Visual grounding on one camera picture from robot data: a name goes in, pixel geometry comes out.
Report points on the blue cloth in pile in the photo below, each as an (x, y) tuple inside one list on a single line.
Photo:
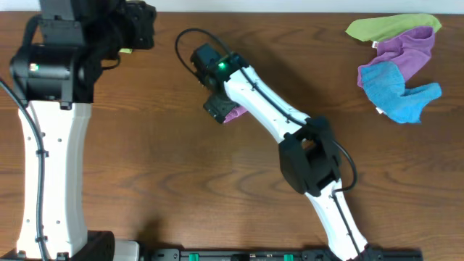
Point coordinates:
[(384, 85)]

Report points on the purple microfiber cloth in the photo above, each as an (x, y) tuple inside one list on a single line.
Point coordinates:
[(234, 113)]

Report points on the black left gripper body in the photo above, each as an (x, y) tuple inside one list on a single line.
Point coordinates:
[(141, 27)]

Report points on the green cloth in pile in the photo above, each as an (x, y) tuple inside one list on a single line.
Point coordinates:
[(379, 29)]

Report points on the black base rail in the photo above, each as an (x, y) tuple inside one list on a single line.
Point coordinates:
[(368, 254)]

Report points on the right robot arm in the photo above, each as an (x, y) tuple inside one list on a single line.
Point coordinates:
[(309, 155)]

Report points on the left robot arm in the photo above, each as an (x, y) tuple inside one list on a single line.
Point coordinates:
[(54, 73)]

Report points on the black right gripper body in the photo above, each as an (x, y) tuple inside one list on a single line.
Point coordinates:
[(219, 109)]

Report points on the folded light green cloth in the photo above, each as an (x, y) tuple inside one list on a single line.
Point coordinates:
[(126, 51)]

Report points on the purple cloth in pile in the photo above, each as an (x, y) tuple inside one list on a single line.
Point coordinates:
[(409, 51)]

